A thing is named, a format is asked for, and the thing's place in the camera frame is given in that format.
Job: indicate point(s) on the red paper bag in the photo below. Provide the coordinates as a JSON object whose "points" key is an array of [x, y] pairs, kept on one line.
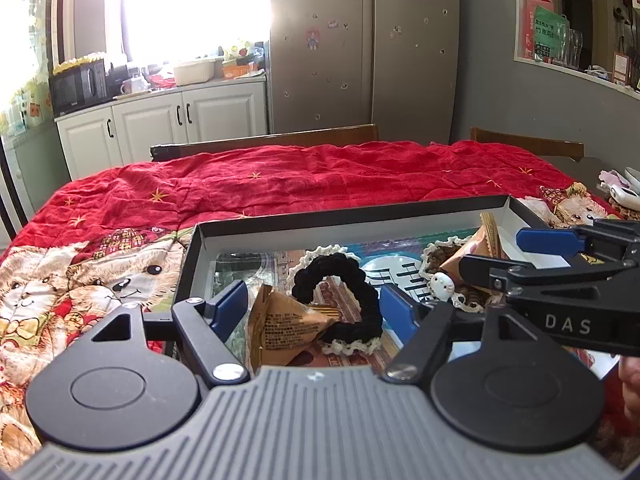
{"points": [[537, 2]]}

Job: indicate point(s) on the shallow black cardboard box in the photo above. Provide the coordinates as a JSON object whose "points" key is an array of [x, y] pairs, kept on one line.
{"points": [[192, 260]]}

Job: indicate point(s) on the person's right hand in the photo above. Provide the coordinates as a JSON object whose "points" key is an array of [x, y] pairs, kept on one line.
{"points": [[631, 385]]}

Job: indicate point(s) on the white plastic basin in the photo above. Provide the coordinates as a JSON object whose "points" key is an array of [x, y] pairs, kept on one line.
{"points": [[194, 72]]}

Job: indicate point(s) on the orange box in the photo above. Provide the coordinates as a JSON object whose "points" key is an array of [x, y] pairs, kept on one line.
{"points": [[239, 71]]}

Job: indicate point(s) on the black countertop appliance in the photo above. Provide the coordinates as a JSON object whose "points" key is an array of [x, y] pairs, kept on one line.
{"points": [[119, 75]]}

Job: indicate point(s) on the black scrunchie with white lace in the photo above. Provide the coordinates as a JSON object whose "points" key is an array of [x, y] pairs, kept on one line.
{"points": [[367, 305]]}

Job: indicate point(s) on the green paper bag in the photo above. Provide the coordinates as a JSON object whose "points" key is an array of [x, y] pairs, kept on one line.
{"points": [[547, 35]]}

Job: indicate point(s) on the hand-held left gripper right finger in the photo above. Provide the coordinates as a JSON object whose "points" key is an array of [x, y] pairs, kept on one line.
{"points": [[397, 310]]}

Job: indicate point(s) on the grey double-door refrigerator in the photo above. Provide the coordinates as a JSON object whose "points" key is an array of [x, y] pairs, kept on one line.
{"points": [[365, 50]]}

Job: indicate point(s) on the cream triangular snack packet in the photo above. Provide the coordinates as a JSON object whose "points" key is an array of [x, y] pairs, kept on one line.
{"points": [[475, 250]]}

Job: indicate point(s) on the woven wicker coaster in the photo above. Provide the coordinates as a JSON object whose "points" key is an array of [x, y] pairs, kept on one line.
{"points": [[627, 210]]}

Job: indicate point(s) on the white mug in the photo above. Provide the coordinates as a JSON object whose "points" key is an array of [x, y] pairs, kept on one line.
{"points": [[125, 88]]}

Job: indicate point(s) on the white kitchen cabinet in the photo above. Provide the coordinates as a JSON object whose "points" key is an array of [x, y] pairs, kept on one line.
{"points": [[150, 125]]}

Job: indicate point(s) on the olive scrunchie with white lace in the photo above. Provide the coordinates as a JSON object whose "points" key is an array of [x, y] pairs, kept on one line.
{"points": [[437, 255]]}

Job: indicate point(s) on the white cat hair clip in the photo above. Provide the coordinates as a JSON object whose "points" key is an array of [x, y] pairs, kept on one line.
{"points": [[442, 282]]}

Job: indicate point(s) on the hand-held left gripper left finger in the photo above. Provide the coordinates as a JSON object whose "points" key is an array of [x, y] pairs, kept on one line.
{"points": [[230, 307]]}

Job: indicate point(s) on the red printed blanket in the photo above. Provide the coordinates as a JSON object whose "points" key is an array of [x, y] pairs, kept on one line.
{"points": [[300, 175]]}

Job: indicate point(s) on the clear drinking glasses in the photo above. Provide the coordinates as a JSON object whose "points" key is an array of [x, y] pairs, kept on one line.
{"points": [[570, 47]]}

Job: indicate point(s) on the brown triangular snack packet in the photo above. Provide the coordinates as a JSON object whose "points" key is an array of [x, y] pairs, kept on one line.
{"points": [[285, 330]]}

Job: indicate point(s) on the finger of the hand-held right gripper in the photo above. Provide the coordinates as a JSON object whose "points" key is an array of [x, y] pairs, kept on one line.
{"points": [[480, 270], [547, 241]]}

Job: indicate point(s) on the black microwave oven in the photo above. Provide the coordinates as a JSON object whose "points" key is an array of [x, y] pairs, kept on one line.
{"points": [[75, 87]]}

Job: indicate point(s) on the yellow lace microwave cover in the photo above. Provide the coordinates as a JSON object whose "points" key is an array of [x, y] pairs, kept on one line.
{"points": [[77, 62]]}

